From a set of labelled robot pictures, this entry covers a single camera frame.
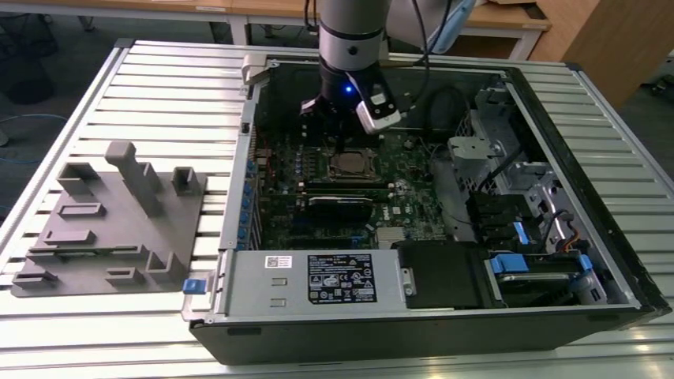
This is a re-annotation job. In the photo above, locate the silver CPU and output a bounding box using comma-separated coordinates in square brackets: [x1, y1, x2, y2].
[337, 154, 367, 174]

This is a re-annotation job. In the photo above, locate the CPU socket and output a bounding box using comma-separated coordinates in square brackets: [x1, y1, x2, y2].
[323, 148, 386, 182]

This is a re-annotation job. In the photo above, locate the black graphics card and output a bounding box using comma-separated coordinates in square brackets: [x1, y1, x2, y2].
[260, 193, 377, 229]

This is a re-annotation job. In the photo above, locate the green motherboard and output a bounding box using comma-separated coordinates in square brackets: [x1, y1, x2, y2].
[252, 129, 465, 252]

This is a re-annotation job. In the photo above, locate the silver metal drive cage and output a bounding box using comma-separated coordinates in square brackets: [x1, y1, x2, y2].
[447, 84, 567, 246]

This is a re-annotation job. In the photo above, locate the wooden desk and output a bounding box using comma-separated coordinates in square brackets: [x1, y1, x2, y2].
[0, 0, 236, 44]
[231, 0, 553, 60]

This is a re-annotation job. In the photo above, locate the black fan shroud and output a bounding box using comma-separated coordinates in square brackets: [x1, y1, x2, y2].
[397, 241, 507, 311]

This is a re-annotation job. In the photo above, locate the silver power supply unit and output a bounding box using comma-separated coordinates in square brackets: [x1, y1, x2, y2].
[212, 249, 410, 317]

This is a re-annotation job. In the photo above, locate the blue disk carrier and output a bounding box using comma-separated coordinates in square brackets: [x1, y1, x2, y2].
[487, 253, 594, 307]

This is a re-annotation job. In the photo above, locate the grey parts rack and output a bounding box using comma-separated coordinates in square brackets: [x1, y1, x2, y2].
[8, 141, 211, 299]

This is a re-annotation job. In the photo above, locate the black open PC case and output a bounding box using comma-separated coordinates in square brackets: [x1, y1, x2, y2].
[180, 53, 674, 366]

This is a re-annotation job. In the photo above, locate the wooden cabinet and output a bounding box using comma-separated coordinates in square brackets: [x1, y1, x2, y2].
[526, 0, 674, 110]

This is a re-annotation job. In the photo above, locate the black office chair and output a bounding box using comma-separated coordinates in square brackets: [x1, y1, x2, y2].
[0, 11, 59, 106]

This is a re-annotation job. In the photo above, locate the black chair base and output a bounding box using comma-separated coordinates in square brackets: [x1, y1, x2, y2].
[640, 54, 674, 98]

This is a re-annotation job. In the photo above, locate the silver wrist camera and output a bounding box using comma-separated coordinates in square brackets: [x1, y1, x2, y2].
[355, 92, 405, 135]

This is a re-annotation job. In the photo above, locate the black looped cable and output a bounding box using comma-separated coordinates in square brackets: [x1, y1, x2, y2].
[425, 85, 471, 133]

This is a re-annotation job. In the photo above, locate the black camera cable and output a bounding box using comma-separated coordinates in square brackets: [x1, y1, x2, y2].
[402, 0, 454, 114]

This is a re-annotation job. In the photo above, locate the black diagonal cable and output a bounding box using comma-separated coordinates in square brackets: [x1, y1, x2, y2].
[477, 141, 526, 194]

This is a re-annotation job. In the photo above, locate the black plastic bracket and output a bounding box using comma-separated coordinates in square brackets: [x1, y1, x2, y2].
[466, 193, 533, 244]

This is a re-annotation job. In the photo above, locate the coloured wire bundle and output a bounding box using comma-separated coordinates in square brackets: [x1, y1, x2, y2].
[557, 232, 586, 253]

